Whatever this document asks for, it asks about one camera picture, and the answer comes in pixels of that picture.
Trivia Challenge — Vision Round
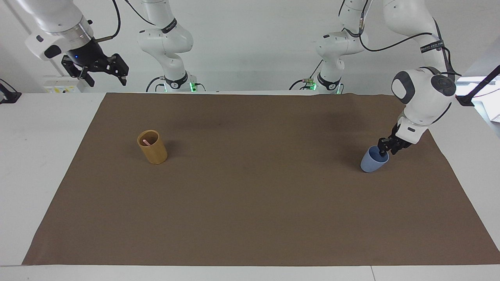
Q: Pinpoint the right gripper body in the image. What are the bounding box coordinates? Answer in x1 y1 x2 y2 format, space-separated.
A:
61 38 114 77

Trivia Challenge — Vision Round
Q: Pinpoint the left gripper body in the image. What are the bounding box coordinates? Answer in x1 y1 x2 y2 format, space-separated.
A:
391 123 413 151

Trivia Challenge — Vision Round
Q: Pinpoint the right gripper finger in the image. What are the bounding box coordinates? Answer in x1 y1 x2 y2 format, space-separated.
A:
78 67 96 88
105 53 130 87

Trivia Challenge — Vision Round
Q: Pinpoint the blue cup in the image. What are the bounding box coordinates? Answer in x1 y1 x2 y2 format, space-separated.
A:
360 146 390 173

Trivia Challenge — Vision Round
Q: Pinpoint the bamboo cup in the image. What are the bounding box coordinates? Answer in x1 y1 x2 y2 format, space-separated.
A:
137 130 168 165

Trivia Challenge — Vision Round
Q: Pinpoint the white socket box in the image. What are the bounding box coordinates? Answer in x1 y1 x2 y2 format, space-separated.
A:
43 80 81 94

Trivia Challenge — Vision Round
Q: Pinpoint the black stand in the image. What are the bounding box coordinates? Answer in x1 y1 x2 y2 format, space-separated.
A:
455 64 500 107
0 78 22 105

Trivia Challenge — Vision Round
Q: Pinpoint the black cable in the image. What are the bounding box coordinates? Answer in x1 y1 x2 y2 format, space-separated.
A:
124 0 165 28
289 59 325 91
94 0 122 43
146 76 165 93
358 0 463 77

